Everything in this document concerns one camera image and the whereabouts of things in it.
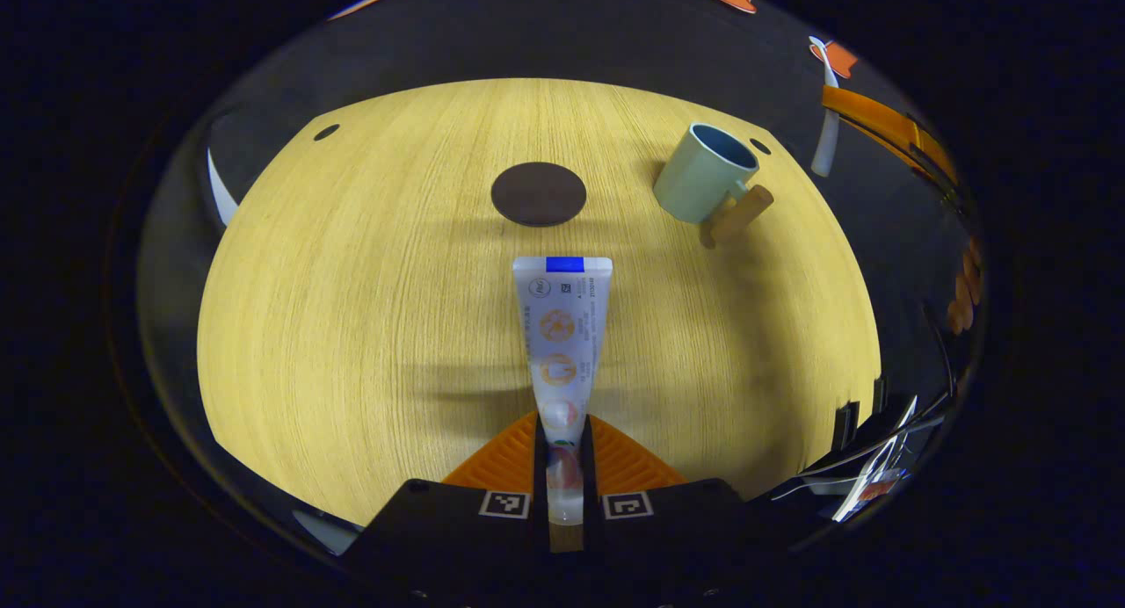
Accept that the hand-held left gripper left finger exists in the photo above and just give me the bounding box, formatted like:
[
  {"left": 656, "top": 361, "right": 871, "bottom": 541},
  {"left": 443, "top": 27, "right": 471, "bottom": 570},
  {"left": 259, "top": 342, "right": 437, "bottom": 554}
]
[{"left": 347, "top": 410, "right": 550, "bottom": 583}]

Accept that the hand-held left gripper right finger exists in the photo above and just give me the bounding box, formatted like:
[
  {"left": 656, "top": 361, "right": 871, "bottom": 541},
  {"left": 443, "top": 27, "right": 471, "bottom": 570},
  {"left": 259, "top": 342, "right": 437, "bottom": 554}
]
[{"left": 580, "top": 412, "right": 767, "bottom": 583}]

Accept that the pale green cup wooden handle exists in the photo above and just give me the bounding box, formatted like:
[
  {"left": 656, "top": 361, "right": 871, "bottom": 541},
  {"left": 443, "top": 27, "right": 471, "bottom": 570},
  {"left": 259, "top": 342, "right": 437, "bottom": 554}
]
[{"left": 653, "top": 122, "right": 775, "bottom": 250}]

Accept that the white toothpaste tube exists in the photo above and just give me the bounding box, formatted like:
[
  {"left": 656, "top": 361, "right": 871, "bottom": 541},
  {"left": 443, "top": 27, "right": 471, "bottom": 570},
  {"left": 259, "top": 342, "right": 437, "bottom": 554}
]
[{"left": 512, "top": 257, "right": 613, "bottom": 526}]

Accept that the dark round coaster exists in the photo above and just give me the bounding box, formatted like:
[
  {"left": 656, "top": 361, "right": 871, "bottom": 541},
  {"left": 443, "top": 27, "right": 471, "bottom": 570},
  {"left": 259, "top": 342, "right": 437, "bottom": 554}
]
[{"left": 490, "top": 162, "right": 587, "bottom": 228}]

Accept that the dark clutter with white edges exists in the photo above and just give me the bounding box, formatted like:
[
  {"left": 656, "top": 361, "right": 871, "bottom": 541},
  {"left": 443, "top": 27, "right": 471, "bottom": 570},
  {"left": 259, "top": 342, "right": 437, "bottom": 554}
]
[{"left": 773, "top": 371, "right": 952, "bottom": 524}]

